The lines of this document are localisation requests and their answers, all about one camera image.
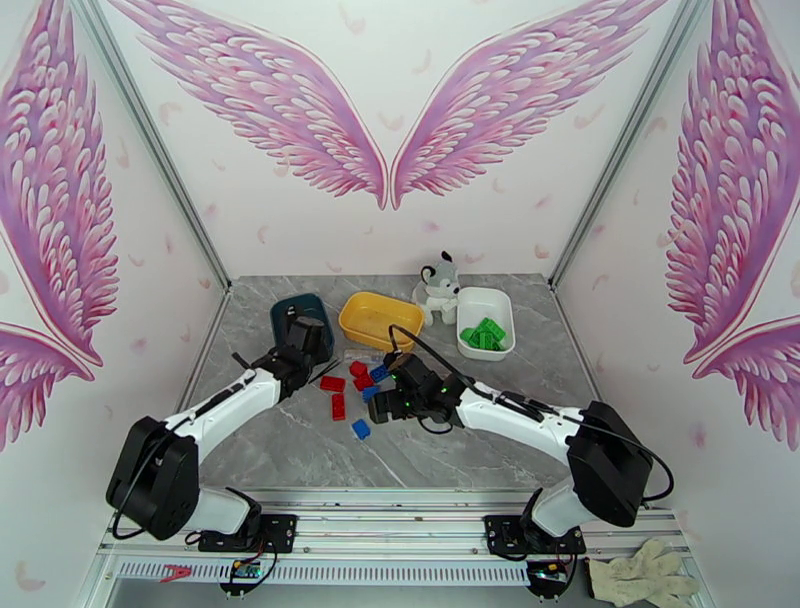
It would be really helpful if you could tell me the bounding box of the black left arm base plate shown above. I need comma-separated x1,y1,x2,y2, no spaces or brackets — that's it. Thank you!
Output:
198,512,299,555

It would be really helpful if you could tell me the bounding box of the small circuit board green light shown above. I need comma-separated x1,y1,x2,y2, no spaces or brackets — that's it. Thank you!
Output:
526,560,575,598

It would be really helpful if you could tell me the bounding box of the white plastic container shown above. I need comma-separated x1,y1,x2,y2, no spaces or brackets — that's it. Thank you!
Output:
456,286,517,363

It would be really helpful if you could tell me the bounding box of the small circuit board blue part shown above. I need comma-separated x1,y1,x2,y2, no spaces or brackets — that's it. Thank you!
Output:
218,557,278,598

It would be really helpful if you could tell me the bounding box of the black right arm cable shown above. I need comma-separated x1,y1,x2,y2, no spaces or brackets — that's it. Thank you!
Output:
387,322,676,505

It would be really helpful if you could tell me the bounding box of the aluminium mounting rail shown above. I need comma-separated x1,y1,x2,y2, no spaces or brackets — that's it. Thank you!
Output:
93,487,692,589

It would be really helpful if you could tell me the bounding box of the yellow plastic container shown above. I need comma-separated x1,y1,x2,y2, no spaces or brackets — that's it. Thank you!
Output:
338,291,426,351

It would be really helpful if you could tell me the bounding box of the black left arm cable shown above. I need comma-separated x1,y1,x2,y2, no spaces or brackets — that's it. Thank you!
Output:
109,431,165,541

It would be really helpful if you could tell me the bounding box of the aluminium frame post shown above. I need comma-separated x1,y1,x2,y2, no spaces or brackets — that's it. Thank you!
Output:
548,0,715,293
67,0,234,296

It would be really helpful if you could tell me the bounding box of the white work glove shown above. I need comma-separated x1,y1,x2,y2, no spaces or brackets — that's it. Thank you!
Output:
586,538,701,608

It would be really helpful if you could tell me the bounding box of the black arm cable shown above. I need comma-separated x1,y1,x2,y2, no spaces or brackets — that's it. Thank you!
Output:
109,431,165,541
387,322,676,505

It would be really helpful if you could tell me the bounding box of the teal plastic container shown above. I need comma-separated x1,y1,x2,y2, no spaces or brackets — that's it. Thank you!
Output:
269,293,338,365

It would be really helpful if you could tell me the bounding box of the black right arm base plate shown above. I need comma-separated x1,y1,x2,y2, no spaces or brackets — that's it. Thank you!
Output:
484,515,587,559

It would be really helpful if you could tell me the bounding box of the grey white husky plush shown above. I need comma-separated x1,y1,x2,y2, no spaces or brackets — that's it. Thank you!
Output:
412,251,464,326

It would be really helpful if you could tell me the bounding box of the white perforated cable tray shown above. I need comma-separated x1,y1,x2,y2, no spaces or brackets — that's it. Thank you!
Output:
117,559,534,587

